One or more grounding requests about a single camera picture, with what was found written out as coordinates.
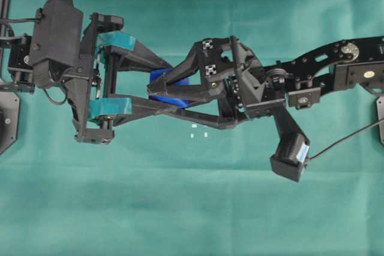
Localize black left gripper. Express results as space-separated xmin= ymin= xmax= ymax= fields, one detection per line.
xmin=61 ymin=12 xmax=221 ymax=146

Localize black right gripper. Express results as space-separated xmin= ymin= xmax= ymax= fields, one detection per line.
xmin=147 ymin=36 xmax=288 ymax=129

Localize blue block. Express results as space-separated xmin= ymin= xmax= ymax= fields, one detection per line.
xmin=148 ymin=69 xmax=191 ymax=110

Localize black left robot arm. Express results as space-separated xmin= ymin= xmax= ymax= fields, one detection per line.
xmin=1 ymin=10 xmax=224 ymax=144

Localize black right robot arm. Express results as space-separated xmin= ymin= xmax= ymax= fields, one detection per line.
xmin=147 ymin=36 xmax=383 ymax=129

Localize white tape square marks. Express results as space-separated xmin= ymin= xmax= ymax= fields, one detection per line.
xmin=190 ymin=123 xmax=209 ymax=139

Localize green table cloth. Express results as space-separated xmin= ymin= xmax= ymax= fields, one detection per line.
xmin=1 ymin=0 xmax=383 ymax=255

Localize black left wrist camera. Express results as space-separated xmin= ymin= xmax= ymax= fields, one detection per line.
xmin=29 ymin=0 xmax=83 ymax=89

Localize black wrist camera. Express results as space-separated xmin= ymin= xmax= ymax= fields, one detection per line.
xmin=270 ymin=107 xmax=310 ymax=182
xmin=29 ymin=0 xmax=83 ymax=89

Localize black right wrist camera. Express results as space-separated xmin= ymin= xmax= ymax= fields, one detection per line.
xmin=270 ymin=107 xmax=310 ymax=182

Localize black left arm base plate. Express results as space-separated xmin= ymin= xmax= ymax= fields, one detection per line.
xmin=1 ymin=84 xmax=20 ymax=154

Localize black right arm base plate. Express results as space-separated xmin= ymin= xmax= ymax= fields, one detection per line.
xmin=376 ymin=96 xmax=384 ymax=144

